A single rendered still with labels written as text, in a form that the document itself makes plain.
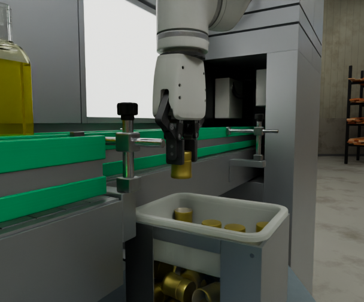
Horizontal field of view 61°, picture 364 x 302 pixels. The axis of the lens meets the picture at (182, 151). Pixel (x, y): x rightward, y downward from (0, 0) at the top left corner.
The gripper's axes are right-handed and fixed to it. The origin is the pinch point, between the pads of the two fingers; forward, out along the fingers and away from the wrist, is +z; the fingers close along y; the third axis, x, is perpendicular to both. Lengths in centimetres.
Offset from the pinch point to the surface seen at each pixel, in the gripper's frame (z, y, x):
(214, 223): 12.1, -2.1, 5.1
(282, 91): -16, -73, -2
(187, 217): 13.2, -5.2, -1.9
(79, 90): -11.7, -4.4, -29.8
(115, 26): -29.0, -17.1, -30.5
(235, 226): 12.1, -2.3, 8.8
